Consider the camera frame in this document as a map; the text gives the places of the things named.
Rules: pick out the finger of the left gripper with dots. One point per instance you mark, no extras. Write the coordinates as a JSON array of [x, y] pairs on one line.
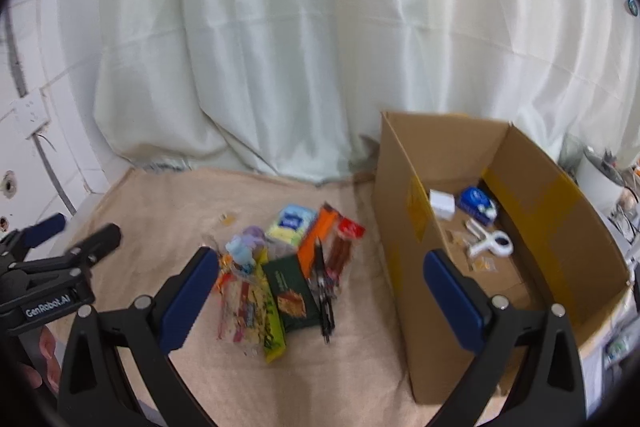
[[18, 243], [85, 254]]

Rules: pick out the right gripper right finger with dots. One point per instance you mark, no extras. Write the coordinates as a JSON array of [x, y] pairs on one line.
[[548, 389]]

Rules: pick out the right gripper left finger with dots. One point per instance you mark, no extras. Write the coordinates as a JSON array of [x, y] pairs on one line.
[[95, 389]]

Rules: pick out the blue knitted keychain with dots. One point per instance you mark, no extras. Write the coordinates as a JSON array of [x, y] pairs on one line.
[[240, 249]]

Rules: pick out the purple keychain toy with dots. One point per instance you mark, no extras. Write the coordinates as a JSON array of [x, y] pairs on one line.
[[253, 237]]

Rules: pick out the yellow green snack packet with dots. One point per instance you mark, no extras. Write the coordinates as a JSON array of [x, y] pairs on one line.
[[274, 335]]

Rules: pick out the tissue pack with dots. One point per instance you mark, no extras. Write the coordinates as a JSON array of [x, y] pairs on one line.
[[292, 225]]

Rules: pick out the green cracker packet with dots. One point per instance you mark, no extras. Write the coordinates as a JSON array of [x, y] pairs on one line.
[[291, 293]]

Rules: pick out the orange snack bar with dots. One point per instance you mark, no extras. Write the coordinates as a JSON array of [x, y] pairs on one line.
[[318, 232]]

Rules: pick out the black pen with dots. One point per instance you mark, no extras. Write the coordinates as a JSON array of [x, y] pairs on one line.
[[324, 297]]

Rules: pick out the red sausage snack pack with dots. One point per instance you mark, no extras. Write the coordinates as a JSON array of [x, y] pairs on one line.
[[340, 246]]

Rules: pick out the person's left hand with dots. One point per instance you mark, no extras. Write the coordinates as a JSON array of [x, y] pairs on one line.
[[40, 365]]

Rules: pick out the cardboard box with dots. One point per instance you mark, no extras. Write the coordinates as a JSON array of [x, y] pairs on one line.
[[563, 251]]

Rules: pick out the clear candy packet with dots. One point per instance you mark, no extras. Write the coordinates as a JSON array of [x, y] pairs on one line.
[[242, 316]]

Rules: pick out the white plastic clip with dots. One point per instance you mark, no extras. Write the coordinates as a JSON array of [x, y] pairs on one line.
[[498, 243]]

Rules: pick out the blue tape dispenser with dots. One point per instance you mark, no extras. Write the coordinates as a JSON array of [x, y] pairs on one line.
[[478, 205]]

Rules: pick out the white charger block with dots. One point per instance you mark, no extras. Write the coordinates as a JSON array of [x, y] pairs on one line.
[[443, 204]]

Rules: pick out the white rice cooker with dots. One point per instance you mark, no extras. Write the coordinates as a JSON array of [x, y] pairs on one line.
[[599, 181]]

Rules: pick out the white curtain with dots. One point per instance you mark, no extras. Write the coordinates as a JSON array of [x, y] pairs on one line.
[[296, 87]]

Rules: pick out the teal curtain pin badge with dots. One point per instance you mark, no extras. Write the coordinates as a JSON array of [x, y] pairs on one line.
[[633, 7]]

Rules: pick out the wall power socket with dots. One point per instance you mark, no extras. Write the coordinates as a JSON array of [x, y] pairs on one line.
[[30, 113]]

